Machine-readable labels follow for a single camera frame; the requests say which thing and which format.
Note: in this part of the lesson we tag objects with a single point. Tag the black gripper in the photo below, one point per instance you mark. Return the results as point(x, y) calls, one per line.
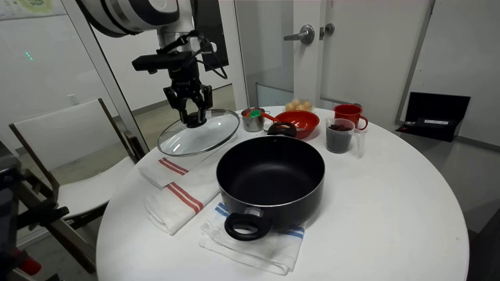
point(188, 86)

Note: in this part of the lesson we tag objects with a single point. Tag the glass lid with black knob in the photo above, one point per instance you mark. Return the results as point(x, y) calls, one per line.
point(201, 134)

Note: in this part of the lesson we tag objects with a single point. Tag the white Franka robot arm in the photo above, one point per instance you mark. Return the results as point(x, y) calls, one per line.
point(142, 15)

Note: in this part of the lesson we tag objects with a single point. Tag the black cooking pot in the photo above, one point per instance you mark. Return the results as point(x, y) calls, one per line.
point(271, 176)

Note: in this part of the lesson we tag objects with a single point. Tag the white towel with red stripes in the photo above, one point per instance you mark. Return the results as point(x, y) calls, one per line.
point(173, 165)
point(182, 200)

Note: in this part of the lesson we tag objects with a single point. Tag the metal cup with coloured items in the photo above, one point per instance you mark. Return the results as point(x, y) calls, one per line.
point(253, 120)

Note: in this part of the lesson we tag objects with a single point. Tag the black spoon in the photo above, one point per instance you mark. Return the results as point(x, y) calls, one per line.
point(282, 128)

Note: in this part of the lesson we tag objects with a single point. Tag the pale yellow bread rolls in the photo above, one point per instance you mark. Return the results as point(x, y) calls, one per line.
point(299, 104)

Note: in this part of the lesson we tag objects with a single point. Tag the red bowl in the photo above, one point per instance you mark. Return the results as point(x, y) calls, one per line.
point(303, 123)

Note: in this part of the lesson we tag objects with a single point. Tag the clear cup with dark contents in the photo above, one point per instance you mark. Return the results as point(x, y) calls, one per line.
point(340, 137)

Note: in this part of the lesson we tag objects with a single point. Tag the white towel with blue stripes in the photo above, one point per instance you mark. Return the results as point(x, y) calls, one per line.
point(256, 249)

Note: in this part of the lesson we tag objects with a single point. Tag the red mug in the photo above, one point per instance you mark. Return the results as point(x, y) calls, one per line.
point(351, 112)

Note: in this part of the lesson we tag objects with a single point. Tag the silver door lock knob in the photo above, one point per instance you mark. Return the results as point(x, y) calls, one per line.
point(328, 29)

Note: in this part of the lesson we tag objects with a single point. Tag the paper poster on glass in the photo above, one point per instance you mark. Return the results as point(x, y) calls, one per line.
point(26, 7)

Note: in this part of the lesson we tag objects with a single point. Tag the black equipment stand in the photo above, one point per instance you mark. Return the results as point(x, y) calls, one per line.
point(21, 207)

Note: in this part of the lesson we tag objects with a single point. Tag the black laptop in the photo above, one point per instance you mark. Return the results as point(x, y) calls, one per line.
point(435, 114)

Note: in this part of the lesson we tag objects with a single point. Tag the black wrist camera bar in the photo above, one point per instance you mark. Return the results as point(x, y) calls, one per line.
point(162, 61)

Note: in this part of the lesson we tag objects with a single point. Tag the white chair with dark frame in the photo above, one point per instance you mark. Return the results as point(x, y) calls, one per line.
point(73, 156)

